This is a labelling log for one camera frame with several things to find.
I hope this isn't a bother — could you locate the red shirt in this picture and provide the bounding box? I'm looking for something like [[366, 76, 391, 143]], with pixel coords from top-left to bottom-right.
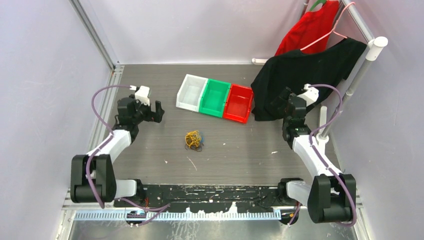
[[274, 0, 339, 56]]

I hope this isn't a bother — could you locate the green plastic bin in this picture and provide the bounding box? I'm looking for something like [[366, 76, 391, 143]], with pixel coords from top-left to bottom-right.
[[199, 78, 231, 118]]

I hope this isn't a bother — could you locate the white plastic bin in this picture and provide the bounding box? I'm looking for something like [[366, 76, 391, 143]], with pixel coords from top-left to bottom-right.
[[175, 74, 209, 112]]

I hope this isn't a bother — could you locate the yellow cable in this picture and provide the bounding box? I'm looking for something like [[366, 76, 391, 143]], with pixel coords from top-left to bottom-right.
[[184, 130, 203, 149]]

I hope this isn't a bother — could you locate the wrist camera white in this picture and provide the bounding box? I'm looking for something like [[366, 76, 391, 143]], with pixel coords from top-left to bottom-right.
[[134, 85, 151, 106], [297, 83, 319, 107]]

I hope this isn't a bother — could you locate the green clothes hanger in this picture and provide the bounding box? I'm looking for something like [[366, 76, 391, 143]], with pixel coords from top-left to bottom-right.
[[309, 0, 327, 12]]

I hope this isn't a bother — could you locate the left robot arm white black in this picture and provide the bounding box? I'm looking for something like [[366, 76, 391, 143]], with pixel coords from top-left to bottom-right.
[[70, 95, 165, 207]]

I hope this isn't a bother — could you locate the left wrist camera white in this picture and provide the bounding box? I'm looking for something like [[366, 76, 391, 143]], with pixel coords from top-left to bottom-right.
[[134, 85, 151, 106]]

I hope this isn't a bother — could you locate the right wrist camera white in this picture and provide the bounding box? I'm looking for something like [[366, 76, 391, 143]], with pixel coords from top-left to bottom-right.
[[297, 83, 319, 107]]

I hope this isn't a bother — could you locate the black shirt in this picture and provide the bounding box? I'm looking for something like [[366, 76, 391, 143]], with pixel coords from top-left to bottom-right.
[[250, 37, 367, 121]]

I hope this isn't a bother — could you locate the red plastic bin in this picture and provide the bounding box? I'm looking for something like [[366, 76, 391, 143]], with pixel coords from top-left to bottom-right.
[[222, 83, 254, 124]]

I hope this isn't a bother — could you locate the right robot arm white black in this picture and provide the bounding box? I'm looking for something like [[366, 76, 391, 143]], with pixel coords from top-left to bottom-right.
[[270, 84, 357, 227]]

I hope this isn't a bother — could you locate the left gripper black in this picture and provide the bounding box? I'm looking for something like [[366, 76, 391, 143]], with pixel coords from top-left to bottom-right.
[[131, 94, 164, 124]]

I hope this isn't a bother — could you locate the brown cable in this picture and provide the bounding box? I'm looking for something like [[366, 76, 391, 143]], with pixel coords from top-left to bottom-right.
[[184, 142, 204, 153]]

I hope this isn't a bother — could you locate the white clothes rack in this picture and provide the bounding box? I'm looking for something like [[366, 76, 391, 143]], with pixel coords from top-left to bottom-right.
[[251, 0, 389, 177]]

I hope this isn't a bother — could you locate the white cable duct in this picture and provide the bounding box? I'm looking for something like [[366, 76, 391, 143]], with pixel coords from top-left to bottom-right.
[[73, 210, 282, 222]]

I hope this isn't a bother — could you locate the aluminium frame post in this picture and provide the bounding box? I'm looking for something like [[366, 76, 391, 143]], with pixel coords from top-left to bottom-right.
[[69, 0, 117, 70]]

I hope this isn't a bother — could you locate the pink clothes hanger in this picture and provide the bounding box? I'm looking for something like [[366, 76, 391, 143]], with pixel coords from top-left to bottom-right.
[[300, 1, 356, 51]]

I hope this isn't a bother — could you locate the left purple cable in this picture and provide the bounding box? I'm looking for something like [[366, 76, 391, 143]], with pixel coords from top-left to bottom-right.
[[85, 84, 137, 210]]

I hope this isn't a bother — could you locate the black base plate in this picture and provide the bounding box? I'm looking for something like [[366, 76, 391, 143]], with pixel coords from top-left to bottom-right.
[[128, 184, 297, 214]]

